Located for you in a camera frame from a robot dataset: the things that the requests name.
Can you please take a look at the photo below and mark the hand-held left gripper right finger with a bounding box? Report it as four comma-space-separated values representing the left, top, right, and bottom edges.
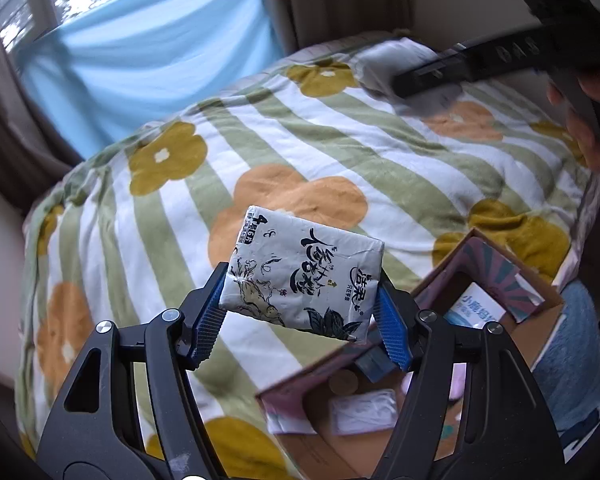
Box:
370, 280, 566, 480

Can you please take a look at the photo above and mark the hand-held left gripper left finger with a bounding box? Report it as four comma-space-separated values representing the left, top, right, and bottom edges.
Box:
36, 262, 231, 480

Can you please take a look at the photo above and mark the small blue box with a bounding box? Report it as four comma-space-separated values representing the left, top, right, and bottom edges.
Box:
355, 342, 406, 381

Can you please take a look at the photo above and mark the small jar with wooden lid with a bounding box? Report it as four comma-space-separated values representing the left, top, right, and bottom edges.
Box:
329, 370, 358, 397

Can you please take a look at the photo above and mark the pink towel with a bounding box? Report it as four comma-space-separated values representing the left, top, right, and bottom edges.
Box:
447, 360, 468, 403

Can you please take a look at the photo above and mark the blue and white carton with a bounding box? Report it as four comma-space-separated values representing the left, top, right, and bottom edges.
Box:
442, 282, 508, 331

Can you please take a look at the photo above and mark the white printed tissue packet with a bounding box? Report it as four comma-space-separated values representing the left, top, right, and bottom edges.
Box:
219, 205, 385, 343

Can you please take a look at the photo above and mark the cardboard box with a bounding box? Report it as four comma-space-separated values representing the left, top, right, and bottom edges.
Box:
255, 227, 566, 480

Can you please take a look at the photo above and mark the person's right hand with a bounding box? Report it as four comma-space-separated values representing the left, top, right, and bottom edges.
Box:
547, 62, 600, 177

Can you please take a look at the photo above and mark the brown curtain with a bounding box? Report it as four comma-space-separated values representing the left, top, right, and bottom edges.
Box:
0, 10, 86, 201
257, 0, 416, 56

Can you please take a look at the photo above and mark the striped flower print blanket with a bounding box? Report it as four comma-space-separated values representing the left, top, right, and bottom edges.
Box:
17, 30, 600, 480

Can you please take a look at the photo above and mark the person's blue jeans leg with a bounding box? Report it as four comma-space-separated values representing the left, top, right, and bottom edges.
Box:
530, 280, 600, 451

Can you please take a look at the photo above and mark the cream padded headboard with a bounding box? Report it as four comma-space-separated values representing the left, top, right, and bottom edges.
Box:
0, 185, 36, 386

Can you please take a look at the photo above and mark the light blue window cloth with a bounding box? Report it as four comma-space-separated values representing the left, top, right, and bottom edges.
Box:
17, 0, 286, 161

